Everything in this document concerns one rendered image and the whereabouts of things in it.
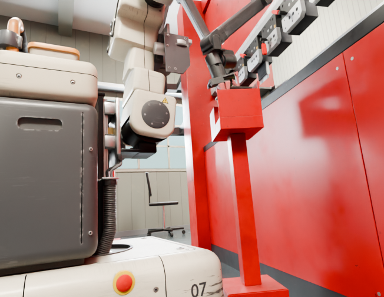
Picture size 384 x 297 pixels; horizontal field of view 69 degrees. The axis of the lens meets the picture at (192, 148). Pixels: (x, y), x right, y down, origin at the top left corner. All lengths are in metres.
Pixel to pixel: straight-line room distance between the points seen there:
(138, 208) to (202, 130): 2.63
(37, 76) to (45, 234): 0.38
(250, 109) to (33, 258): 0.79
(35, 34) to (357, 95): 4.98
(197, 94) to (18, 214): 1.97
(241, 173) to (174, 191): 3.93
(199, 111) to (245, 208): 1.51
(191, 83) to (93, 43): 3.16
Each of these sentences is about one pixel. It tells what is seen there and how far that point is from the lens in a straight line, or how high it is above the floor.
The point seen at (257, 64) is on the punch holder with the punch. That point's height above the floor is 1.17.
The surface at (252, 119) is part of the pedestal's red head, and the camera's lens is 1.03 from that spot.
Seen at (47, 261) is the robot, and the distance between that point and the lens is 0.75.
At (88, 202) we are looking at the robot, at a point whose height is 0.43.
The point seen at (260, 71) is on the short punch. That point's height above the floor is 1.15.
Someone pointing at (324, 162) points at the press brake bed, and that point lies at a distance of 1.04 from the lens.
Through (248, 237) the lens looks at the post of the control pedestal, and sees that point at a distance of 1.06.
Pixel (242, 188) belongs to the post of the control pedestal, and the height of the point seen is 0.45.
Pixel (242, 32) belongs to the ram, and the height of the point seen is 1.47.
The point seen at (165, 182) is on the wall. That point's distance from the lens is 4.90.
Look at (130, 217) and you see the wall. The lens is 4.70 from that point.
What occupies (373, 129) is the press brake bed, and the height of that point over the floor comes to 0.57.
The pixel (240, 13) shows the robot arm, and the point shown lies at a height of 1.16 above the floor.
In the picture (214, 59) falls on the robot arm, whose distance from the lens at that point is 1.12.
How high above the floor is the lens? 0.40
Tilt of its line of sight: 11 degrees up
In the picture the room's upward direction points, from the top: 4 degrees counter-clockwise
